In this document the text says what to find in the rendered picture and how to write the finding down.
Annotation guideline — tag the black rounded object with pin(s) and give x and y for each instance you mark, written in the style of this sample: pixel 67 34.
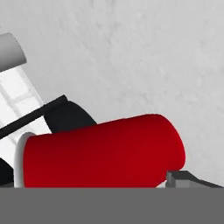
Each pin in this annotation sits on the black rounded object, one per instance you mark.
pixel 5 170

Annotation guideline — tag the black bar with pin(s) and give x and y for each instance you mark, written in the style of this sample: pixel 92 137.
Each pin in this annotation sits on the black bar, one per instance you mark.
pixel 29 116

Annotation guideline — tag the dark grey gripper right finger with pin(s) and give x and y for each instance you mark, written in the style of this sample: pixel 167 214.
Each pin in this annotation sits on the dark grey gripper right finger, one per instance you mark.
pixel 180 179

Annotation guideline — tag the grey cylinder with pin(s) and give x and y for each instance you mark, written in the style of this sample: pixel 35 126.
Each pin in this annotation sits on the grey cylinder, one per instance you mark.
pixel 10 52

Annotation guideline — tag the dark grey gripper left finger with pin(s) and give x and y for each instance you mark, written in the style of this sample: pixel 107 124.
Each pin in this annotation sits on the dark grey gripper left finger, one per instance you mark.
pixel 5 185

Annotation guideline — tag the red cup with white rim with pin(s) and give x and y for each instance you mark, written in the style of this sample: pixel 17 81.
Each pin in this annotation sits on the red cup with white rim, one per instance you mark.
pixel 102 154

